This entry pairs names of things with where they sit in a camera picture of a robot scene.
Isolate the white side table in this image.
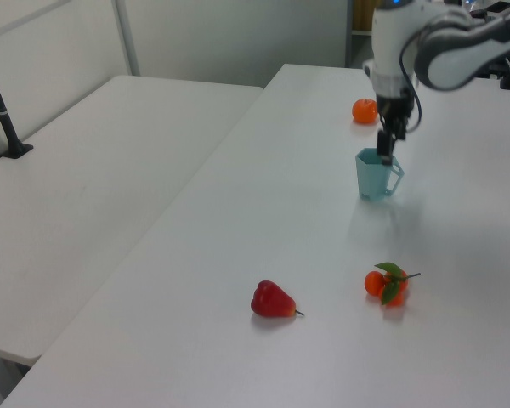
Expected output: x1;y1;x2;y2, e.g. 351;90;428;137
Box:
0;75;265;368

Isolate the light blue faceted mug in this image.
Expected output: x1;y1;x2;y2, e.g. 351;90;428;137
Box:
354;147;406;203

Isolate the grey metal partition post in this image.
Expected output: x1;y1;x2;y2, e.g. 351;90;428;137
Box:
113;0;142;77

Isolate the small tangerine cluster with leaves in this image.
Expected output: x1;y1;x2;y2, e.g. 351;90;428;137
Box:
364;261;422;309

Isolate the large orange fruit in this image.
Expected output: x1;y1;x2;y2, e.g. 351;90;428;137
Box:
350;97;380;125

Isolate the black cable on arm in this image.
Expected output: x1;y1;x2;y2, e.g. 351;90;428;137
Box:
398;25;424;133

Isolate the red wax apple fruit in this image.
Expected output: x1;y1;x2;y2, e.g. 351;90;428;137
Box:
250;280;306;320

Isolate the black pole stand with base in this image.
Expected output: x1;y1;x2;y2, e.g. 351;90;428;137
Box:
0;41;35;160

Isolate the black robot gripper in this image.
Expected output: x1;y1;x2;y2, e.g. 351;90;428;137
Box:
375;93;412;166

